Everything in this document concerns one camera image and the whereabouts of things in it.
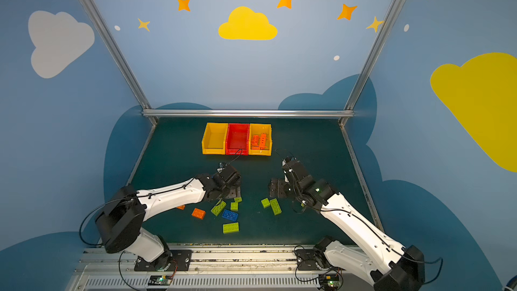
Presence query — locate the green 2x4 lego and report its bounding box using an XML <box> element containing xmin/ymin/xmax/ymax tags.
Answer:
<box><xmin>222</xmin><ymin>222</ymin><xmax>240</xmax><ymax>234</ymax></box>
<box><xmin>269</xmin><ymin>199</ymin><xmax>282</xmax><ymax>216</ymax></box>

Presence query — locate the small orange lego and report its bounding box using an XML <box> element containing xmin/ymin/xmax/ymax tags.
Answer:
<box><xmin>251</xmin><ymin>135</ymin><xmax>261</xmax><ymax>150</ymax></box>

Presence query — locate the green 2x4 lego bottom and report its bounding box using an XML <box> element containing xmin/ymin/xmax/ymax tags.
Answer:
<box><xmin>222</xmin><ymin>222</ymin><xmax>240</xmax><ymax>234</ymax></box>

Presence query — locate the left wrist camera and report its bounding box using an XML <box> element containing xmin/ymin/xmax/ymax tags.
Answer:
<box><xmin>218</xmin><ymin>162</ymin><xmax>227</xmax><ymax>172</ymax></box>

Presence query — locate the right circuit board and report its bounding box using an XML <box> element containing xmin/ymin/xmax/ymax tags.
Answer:
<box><xmin>318</xmin><ymin>273</ymin><xmax>343</xmax><ymax>291</ymax></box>

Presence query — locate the right yellow bin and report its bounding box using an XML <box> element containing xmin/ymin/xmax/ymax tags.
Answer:
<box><xmin>249</xmin><ymin>123</ymin><xmax>273</xmax><ymax>156</ymax></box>

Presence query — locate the aluminium front rail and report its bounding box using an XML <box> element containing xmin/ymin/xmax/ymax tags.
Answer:
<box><xmin>66</xmin><ymin>244</ymin><xmax>405</xmax><ymax>291</ymax></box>

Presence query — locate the yellow bin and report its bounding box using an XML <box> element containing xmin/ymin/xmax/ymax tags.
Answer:
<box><xmin>201</xmin><ymin>123</ymin><xmax>229</xmax><ymax>155</ymax></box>
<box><xmin>249</xmin><ymin>123</ymin><xmax>273</xmax><ymax>156</ymax></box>

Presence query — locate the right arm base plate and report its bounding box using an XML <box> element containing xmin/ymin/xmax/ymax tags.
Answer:
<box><xmin>294</xmin><ymin>248</ymin><xmax>329</xmax><ymax>271</ymax></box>

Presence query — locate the red middle bin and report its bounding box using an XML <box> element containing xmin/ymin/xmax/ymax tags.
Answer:
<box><xmin>226</xmin><ymin>123</ymin><xmax>250</xmax><ymax>156</ymax></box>

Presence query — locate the orange 2x2 lego low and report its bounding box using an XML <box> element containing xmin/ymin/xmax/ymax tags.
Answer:
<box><xmin>191</xmin><ymin>208</ymin><xmax>206</xmax><ymax>220</ymax></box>

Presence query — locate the circuit board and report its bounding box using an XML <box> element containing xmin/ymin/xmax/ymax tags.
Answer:
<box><xmin>148</xmin><ymin>275</ymin><xmax>173</xmax><ymax>286</ymax></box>
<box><xmin>318</xmin><ymin>273</ymin><xmax>343</xmax><ymax>291</ymax></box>

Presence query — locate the aluminium frame back bar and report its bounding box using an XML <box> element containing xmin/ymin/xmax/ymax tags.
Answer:
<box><xmin>142</xmin><ymin>109</ymin><xmax>354</xmax><ymax>119</ymax></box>

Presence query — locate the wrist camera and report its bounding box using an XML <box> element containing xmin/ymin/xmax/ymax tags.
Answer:
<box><xmin>282</xmin><ymin>161</ymin><xmax>294</xmax><ymax>183</ymax></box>
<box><xmin>218</xmin><ymin>162</ymin><xmax>227</xmax><ymax>172</ymax></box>

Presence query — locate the long orange lego piece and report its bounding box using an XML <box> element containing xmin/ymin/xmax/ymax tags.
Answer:
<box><xmin>259</xmin><ymin>133</ymin><xmax>267</xmax><ymax>150</ymax></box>

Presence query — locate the left circuit board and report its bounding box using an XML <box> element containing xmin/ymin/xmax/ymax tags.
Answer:
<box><xmin>148</xmin><ymin>275</ymin><xmax>173</xmax><ymax>286</ymax></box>

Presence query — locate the left yellow bin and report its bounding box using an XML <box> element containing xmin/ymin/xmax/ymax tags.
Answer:
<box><xmin>201</xmin><ymin>123</ymin><xmax>229</xmax><ymax>155</ymax></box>

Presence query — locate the green 2x4 lego slanted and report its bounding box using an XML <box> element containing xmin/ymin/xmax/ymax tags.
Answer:
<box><xmin>211</xmin><ymin>200</ymin><xmax>227</xmax><ymax>216</ymax></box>

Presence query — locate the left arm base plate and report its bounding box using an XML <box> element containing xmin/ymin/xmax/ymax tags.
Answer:
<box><xmin>134</xmin><ymin>249</ymin><xmax>193</xmax><ymax>272</ymax></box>

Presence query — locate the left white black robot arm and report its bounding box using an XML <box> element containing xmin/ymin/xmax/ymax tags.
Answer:
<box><xmin>95</xmin><ymin>164</ymin><xmax>242</xmax><ymax>271</ymax></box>

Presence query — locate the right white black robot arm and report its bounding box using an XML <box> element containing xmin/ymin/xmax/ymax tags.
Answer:
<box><xmin>270</xmin><ymin>156</ymin><xmax>425</xmax><ymax>290</ymax></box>

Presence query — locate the blue 2x4 lego brick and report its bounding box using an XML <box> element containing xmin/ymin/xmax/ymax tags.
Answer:
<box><xmin>222</xmin><ymin>210</ymin><xmax>238</xmax><ymax>222</ymax></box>

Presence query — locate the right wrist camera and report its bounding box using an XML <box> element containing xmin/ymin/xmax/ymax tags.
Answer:
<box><xmin>282</xmin><ymin>161</ymin><xmax>294</xmax><ymax>183</ymax></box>

